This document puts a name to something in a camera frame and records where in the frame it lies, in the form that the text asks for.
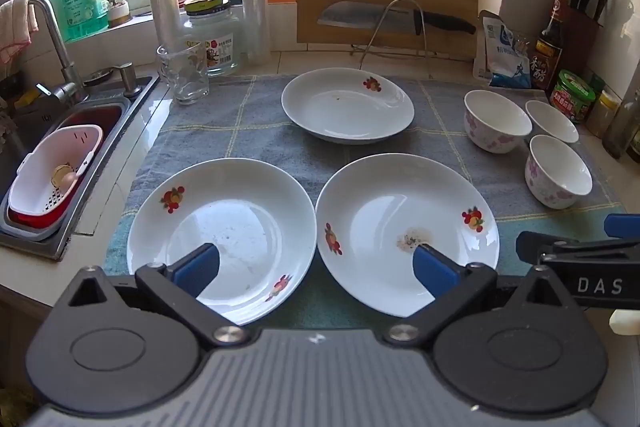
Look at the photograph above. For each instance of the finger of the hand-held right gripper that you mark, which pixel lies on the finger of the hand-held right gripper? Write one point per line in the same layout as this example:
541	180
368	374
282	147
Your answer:
560	248
622	225

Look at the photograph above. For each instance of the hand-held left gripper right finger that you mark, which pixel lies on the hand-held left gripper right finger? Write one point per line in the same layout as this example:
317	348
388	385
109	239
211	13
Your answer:
435	272

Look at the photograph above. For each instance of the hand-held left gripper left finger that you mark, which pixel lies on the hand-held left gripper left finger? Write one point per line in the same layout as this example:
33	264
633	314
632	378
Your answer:
197	267

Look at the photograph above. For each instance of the white fruit print plate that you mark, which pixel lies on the white fruit print plate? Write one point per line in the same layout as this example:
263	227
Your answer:
390	207
345	112
240	217

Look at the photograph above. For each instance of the white pink flower bowl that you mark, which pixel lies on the white pink flower bowl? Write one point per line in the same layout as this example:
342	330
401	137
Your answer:
552	119
496	113
557	172

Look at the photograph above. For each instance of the person's right hand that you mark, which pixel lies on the person's right hand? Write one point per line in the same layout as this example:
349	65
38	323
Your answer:
625	323

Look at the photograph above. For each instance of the clear glass bottle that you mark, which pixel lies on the clear glass bottle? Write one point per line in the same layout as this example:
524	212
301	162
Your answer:
622	127

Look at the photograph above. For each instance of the small yellow spice jar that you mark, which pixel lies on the small yellow spice jar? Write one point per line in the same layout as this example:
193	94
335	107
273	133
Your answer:
602	114

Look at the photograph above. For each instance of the green lidded sauce jar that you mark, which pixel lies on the green lidded sauce jar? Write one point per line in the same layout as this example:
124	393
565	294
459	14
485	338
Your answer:
572	97

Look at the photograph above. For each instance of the grey checked cloth mat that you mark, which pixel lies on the grey checked cloth mat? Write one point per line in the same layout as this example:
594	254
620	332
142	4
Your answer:
240	132

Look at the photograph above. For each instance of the beige round object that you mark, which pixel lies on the beige round object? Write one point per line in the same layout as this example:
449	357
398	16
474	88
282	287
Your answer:
65	177

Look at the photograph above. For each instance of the white and red drain basket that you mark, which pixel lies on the white and red drain basket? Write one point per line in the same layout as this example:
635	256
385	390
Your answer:
45	167

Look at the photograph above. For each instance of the dark vinegar bottle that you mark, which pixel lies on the dark vinegar bottle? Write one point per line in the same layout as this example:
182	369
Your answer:
547	57

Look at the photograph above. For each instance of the dark knife block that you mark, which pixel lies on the dark knife block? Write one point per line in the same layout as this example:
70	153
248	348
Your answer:
582	42

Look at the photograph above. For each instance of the clear drinking glass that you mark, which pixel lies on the clear drinking glass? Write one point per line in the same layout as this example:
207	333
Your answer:
182	77

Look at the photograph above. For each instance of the metal soap dispenser pump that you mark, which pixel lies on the metal soap dispenser pump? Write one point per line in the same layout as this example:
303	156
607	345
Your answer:
126	79

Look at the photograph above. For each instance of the white and blue pouch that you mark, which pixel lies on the white and blue pouch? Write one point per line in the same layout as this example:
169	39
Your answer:
502	52

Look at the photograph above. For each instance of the metal sink plug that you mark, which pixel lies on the metal sink plug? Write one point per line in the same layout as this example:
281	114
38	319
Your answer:
100	77

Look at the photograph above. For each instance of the glass jar with green lid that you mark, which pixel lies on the glass jar with green lid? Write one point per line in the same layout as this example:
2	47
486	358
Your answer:
215	42

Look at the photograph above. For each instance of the small potted plant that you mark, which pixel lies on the small potted plant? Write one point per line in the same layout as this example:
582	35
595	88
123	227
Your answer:
119	12

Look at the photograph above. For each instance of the metal faucet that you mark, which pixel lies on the metal faucet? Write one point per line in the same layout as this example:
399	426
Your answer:
55	37

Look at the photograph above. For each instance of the pink dish cloth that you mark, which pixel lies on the pink dish cloth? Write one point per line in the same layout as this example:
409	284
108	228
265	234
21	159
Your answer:
15	27

